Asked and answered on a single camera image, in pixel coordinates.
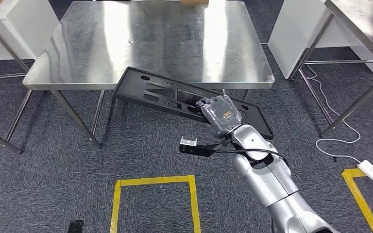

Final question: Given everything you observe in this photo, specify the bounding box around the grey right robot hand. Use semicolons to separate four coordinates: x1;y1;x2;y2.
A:
195;94;243;139

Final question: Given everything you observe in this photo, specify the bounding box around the black plastic frame part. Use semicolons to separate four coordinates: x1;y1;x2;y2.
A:
113;67;274;140

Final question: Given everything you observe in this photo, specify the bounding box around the yellow floor tape square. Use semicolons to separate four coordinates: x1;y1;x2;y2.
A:
340;166;373;233
110;175;202;233

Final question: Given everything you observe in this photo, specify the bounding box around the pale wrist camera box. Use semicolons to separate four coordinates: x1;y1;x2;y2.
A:
179;136;198;147

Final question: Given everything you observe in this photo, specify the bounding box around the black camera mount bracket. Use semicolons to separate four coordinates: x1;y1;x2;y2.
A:
179;138;236;158

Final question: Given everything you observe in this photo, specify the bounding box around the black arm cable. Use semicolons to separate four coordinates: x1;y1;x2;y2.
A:
212;148;290;168

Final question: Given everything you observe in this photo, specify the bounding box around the white power cable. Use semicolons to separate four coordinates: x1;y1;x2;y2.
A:
302;64;362;165

